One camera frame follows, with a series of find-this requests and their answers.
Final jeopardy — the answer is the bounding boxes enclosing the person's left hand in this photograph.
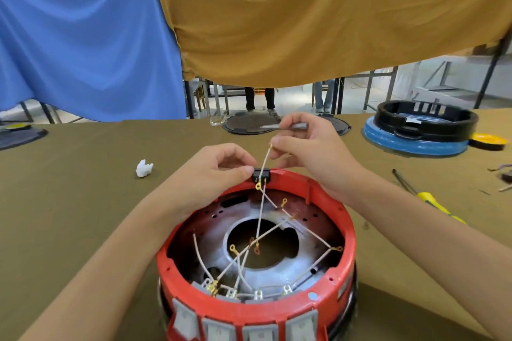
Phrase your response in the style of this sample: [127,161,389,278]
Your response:
[158,143,257,227]

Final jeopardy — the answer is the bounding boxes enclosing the grey metal table frame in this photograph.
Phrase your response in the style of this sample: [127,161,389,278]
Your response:
[183,79,246,119]

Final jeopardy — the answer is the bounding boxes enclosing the blue hanging cloth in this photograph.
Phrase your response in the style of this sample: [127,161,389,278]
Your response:
[0,0,187,123]

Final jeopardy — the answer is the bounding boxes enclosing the white ring terminal lead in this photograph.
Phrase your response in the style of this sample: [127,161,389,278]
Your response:
[254,144,274,255]

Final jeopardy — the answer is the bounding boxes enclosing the grey push button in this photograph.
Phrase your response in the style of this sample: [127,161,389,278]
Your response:
[202,318,237,341]
[242,324,280,341]
[172,298,201,340]
[284,310,319,341]

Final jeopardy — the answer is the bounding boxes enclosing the blue round base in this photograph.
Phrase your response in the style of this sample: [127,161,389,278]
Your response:
[362,115,470,157]

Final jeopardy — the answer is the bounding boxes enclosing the black round plate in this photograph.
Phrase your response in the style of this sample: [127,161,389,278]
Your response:
[222,112,283,136]
[318,113,352,137]

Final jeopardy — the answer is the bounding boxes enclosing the black metal pole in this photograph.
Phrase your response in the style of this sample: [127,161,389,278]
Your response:
[473,29,512,110]

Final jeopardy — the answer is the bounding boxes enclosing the silver metal inner plate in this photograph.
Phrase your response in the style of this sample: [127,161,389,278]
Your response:
[168,190,345,302]

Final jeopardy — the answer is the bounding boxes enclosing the red round appliance housing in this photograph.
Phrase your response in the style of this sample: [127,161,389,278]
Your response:
[155,168,358,341]

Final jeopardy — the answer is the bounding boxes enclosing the person's right hand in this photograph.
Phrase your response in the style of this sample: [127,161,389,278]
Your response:
[268,112,366,203]

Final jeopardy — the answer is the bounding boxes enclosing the dark grey round plate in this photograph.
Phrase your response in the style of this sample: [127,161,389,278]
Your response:
[0,127,49,151]

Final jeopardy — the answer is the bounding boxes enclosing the tangle of white wires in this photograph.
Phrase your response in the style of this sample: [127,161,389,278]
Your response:
[193,183,345,299]

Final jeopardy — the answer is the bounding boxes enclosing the crumpled white paper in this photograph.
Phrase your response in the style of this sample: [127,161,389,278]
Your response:
[135,159,154,178]

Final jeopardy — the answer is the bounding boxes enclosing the olive green table cloth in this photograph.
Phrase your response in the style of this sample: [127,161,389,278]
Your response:
[0,108,512,341]

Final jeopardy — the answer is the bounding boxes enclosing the person's right forearm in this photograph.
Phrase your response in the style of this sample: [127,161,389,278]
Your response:
[343,168,512,341]

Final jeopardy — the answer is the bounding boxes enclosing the mustard hanging cloth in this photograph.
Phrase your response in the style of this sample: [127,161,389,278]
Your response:
[154,0,512,89]

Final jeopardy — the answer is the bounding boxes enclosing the person's left forearm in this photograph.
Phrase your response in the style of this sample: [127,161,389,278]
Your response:
[18,190,189,341]

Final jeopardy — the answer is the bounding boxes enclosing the grey metal rack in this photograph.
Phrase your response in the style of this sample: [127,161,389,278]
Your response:
[407,55,512,110]

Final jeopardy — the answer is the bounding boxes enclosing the grey metal hand tool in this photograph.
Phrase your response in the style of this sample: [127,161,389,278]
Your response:
[262,123,309,132]

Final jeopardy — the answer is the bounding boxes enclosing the yellow round dish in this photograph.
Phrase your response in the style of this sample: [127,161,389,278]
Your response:
[468,132,509,151]

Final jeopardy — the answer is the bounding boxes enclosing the black ring with handles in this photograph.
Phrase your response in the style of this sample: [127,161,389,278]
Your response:
[374,100,480,143]

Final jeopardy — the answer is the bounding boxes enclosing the yellow handled screwdriver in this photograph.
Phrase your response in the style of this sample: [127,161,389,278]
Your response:
[391,168,467,225]

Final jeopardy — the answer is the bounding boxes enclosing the black metal table frame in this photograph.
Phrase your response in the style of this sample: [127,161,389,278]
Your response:
[335,66,399,115]

